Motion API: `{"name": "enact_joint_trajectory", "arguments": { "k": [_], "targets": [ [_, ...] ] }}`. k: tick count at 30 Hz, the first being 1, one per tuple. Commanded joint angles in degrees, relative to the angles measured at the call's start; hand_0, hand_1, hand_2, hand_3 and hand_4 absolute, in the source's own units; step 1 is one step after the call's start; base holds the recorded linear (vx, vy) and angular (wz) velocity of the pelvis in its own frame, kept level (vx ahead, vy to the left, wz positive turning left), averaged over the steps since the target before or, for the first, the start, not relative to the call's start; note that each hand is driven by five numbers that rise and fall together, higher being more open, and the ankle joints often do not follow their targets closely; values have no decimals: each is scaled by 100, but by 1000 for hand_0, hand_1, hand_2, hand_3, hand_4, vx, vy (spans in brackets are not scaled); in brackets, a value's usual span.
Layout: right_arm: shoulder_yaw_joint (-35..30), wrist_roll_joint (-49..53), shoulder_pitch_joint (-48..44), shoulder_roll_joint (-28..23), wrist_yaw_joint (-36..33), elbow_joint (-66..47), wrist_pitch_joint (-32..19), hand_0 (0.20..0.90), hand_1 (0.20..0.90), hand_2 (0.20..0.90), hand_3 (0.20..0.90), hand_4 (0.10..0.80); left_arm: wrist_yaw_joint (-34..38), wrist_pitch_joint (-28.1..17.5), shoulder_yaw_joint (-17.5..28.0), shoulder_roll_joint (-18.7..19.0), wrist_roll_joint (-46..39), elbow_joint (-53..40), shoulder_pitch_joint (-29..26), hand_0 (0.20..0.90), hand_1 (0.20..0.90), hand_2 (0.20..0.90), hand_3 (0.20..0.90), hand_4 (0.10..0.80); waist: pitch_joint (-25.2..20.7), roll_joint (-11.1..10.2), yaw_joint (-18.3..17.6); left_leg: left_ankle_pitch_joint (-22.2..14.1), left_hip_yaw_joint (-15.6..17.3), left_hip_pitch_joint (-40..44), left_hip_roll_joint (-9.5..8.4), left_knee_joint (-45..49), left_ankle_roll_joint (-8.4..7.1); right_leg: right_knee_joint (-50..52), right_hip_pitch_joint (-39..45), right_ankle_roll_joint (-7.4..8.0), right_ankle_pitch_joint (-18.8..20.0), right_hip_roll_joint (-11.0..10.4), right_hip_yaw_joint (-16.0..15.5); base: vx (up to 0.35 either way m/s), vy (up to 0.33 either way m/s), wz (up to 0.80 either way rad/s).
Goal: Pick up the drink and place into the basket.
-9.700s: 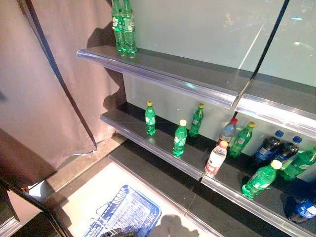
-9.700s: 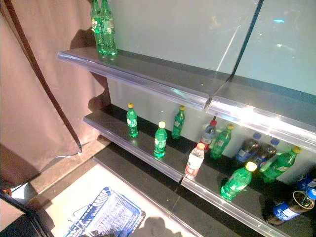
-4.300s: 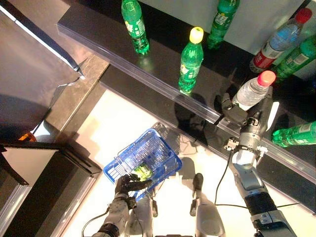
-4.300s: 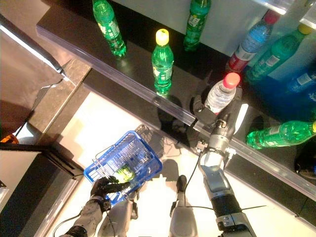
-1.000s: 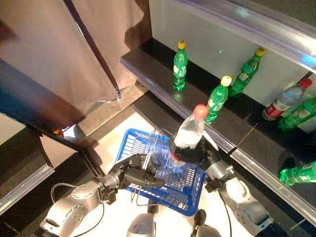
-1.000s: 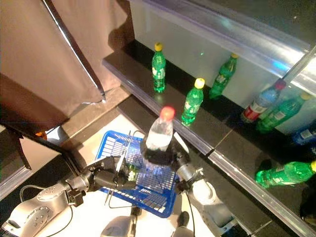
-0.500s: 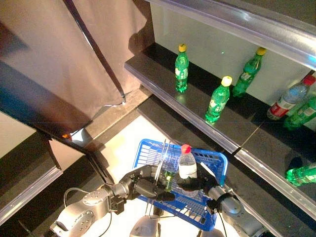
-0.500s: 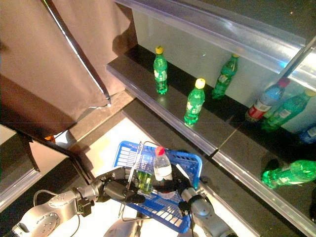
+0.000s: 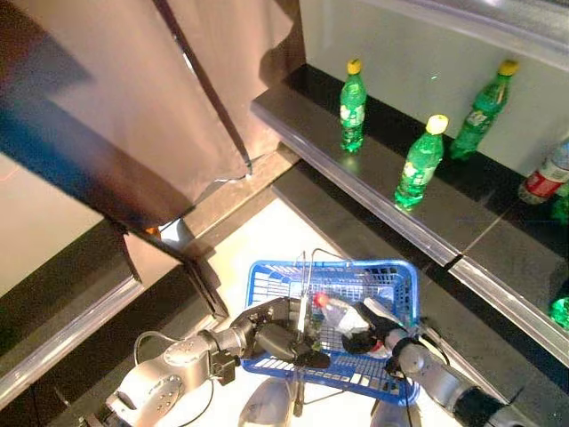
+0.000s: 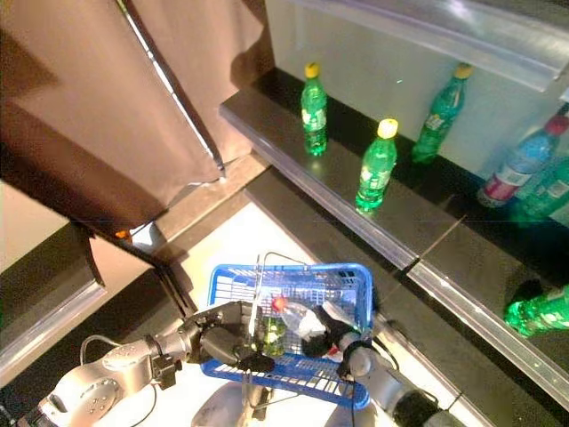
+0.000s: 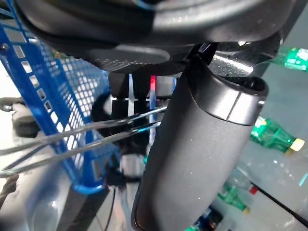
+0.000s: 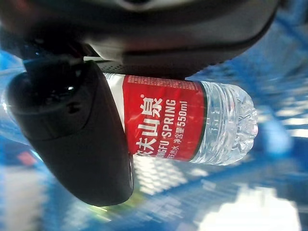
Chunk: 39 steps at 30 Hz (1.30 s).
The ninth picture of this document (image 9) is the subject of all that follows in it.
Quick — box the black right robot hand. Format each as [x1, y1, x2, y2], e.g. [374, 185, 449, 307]
[341, 296, 413, 361]

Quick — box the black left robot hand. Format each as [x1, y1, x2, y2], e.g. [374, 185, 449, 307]
[242, 296, 333, 370]

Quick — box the water bottle red cap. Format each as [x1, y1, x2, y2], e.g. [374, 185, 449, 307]
[517, 135, 569, 206]
[312, 291, 395, 360]

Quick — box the blue plastic shopping basket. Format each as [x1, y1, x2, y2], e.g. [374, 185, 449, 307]
[239, 247, 422, 417]

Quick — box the silver left robot leg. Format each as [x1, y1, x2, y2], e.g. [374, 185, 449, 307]
[237, 377, 298, 427]

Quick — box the silver robot leg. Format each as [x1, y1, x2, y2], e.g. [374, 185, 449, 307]
[237, 377, 298, 427]
[370, 397, 421, 427]

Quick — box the silver right robot leg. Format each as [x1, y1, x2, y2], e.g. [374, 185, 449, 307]
[370, 397, 421, 427]

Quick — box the black side cabinet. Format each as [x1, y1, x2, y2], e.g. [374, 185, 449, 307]
[0, 84, 232, 427]

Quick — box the dark diagonal bar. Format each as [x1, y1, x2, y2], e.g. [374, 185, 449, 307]
[153, 0, 254, 175]

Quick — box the pinkish brown curtain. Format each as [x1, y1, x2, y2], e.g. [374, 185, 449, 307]
[0, 0, 308, 223]

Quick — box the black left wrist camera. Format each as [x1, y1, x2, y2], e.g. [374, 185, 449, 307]
[209, 348, 237, 387]

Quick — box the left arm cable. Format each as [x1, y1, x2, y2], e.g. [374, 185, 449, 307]
[132, 330, 217, 427]

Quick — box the black shelf board clear rail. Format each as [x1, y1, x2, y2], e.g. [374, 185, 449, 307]
[445, 175, 569, 371]
[250, 63, 462, 269]

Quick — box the grey shelf board clear rail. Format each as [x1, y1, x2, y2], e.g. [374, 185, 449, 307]
[350, 0, 569, 75]

